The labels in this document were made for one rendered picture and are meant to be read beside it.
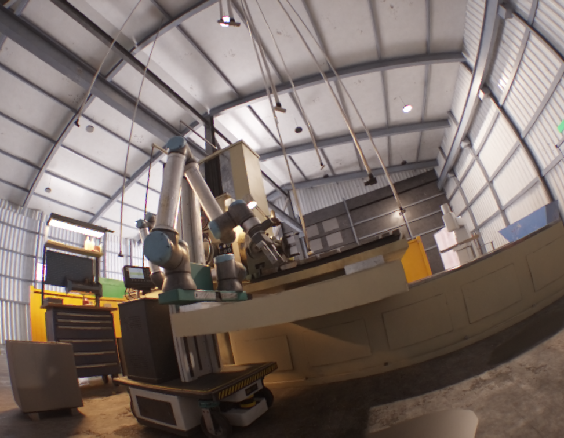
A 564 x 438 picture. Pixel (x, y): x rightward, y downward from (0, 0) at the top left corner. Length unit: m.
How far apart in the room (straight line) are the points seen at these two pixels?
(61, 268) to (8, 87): 8.70
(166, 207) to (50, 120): 10.47
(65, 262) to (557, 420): 4.17
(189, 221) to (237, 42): 7.53
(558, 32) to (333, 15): 6.16
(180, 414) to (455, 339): 1.85
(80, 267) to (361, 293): 3.45
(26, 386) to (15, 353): 0.23
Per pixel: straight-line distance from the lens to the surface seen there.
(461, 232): 7.96
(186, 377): 1.56
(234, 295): 1.66
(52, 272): 3.60
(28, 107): 11.47
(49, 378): 2.18
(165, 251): 1.19
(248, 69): 9.58
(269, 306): 0.90
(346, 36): 8.95
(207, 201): 1.41
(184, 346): 1.54
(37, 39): 6.32
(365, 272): 0.81
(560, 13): 7.18
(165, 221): 1.28
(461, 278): 2.07
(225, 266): 1.72
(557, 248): 2.55
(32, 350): 2.13
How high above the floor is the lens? 0.63
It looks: 21 degrees up
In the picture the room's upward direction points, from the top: 13 degrees counter-clockwise
